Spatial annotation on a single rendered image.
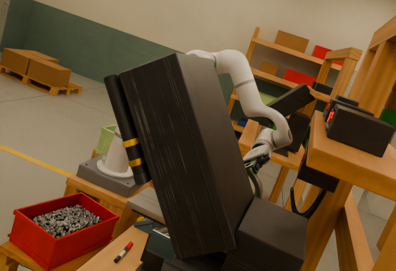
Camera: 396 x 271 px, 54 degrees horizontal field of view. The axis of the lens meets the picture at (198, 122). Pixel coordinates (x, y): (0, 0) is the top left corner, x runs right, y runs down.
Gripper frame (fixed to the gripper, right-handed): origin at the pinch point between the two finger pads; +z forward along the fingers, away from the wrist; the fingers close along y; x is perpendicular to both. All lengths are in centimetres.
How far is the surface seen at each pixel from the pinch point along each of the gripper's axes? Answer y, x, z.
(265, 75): -167, 47, -604
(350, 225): 27.0, 22.8, 14.1
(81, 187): -84, -19, -5
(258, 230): 11.9, 2.6, 38.9
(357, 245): 30.3, 20.9, 27.6
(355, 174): 44, -12, 54
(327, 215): 16.5, 27.1, -2.3
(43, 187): -236, -14, -104
